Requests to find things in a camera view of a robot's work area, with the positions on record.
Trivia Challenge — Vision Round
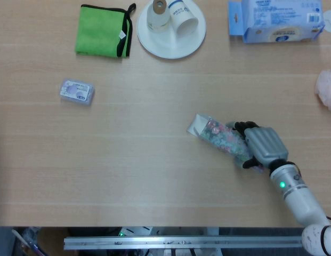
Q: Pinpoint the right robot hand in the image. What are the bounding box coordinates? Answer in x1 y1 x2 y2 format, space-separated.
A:
225 121 289 170

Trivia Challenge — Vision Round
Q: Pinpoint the floral toothpaste box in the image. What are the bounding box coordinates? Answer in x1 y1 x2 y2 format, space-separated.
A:
186 113 265 174

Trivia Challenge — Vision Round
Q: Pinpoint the green microfiber cloth black trim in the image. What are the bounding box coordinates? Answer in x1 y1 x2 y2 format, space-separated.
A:
75 3 136 59

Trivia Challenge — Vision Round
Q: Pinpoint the pink mesh bath pouf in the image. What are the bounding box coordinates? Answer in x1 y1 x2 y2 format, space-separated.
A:
313 66 331 111

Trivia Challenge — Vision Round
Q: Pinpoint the blue white tissue carton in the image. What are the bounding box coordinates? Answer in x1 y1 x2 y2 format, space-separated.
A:
228 0 326 44

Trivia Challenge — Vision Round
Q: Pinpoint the white round plate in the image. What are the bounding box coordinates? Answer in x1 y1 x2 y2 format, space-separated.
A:
136 0 207 59

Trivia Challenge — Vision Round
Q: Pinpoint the white paper cup blue print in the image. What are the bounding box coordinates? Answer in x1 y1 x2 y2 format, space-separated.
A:
167 0 199 38

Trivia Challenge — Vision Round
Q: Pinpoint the purple soap in clear case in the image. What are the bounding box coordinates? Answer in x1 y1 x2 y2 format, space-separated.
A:
59 78 95 107

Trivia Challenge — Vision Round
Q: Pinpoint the aluminium profile rail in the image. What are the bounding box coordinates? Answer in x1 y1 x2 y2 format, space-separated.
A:
63 235 303 251

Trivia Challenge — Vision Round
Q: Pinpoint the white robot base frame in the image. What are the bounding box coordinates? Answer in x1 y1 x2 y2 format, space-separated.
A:
118 226 222 256

